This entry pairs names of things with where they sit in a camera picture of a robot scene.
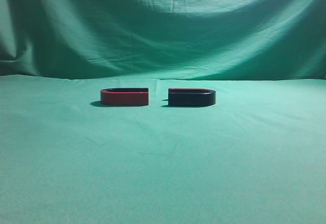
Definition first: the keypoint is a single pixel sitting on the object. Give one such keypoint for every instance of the horseshoe magnet blue front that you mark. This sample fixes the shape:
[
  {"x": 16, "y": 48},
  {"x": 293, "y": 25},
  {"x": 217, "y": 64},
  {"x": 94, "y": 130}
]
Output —
[{"x": 191, "y": 97}]

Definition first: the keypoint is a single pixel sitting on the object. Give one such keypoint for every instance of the left horseshoe magnet red front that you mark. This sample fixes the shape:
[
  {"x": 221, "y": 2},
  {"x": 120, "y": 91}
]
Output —
[{"x": 124, "y": 96}]

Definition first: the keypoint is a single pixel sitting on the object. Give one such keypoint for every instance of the green cloth backdrop and cover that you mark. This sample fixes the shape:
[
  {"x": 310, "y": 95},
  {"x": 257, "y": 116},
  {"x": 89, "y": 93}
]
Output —
[{"x": 256, "y": 156}]

